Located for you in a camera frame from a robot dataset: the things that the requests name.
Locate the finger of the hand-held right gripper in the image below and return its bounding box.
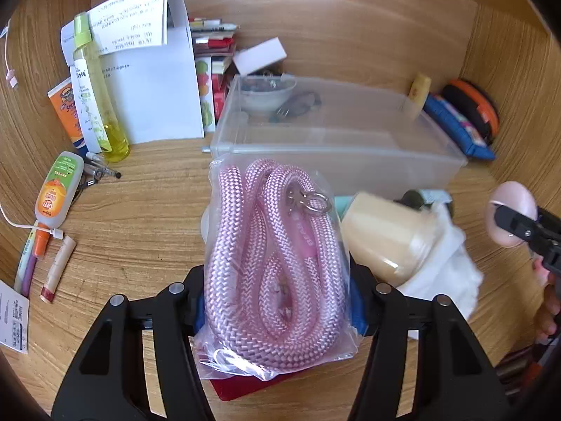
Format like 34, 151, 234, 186
494, 204, 544, 248

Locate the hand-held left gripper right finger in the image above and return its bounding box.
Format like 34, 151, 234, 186
348, 265, 511, 421

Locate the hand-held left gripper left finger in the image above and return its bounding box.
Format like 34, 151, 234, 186
52, 267, 215, 421

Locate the cream plastic tub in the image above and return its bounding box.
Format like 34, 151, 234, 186
341, 192, 439, 288

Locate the pink rope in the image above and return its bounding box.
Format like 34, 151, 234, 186
193, 157, 360, 382

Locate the white cloth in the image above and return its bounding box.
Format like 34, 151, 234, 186
397, 204, 485, 340

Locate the dark red pouch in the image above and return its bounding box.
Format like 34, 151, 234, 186
209, 362, 340, 402

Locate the teal bottle with clear cap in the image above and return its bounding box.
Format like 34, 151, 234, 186
335, 189, 453, 220

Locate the clear plastic storage box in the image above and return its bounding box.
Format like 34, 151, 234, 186
210, 74, 469, 194

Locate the person's right hand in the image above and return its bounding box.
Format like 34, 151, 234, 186
532, 258, 561, 345

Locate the blue pencil case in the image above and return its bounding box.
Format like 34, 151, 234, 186
423, 93, 497, 161

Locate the black orange round case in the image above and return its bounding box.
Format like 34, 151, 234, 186
440, 79, 500, 145

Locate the cream lip balm stick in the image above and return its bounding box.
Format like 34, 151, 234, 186
40, 236, 77, 303

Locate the small yellow bottle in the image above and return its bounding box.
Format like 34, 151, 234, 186
403, 72, 432, 120

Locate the small metal clip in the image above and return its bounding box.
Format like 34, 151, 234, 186
76, 170, 106, 191

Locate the orange marker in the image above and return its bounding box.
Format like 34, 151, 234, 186
33, 223, 50, 259

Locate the purple pen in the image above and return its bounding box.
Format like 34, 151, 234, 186
20, 254, 39, 298

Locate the silver black pen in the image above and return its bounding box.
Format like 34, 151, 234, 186
85, 152, 123, 180

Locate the white printed tag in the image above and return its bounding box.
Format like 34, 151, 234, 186
0, 281, 31, 355

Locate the green orange squeeze bottle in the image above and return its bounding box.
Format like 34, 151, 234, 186
34, 151, 85, 229

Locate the yellow green spray bottle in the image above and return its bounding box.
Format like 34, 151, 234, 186
72, 12, 131, 163

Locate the fruit print box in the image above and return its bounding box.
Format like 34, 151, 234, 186
195, 55, 216, 132

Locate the folded white paper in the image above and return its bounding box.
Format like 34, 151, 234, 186
94, 0, 206, 145

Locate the white bowl of trinkets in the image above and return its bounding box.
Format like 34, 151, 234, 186
239, 75, 295, 117

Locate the orange sunscreen tube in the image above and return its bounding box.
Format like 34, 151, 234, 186
47, 76, 90, 150

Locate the white rectangular box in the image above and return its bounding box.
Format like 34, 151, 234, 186
232, 37, 288, 76

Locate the white red marker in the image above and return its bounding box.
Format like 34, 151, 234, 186
189, 18, 239, 32

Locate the white printed receipt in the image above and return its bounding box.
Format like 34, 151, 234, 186
61, 0, 169, 58

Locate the white cable tie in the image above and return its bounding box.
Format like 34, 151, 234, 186
0, 204, 64, 240

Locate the brown strap key ring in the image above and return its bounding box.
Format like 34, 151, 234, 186
269, 91, 323, 122

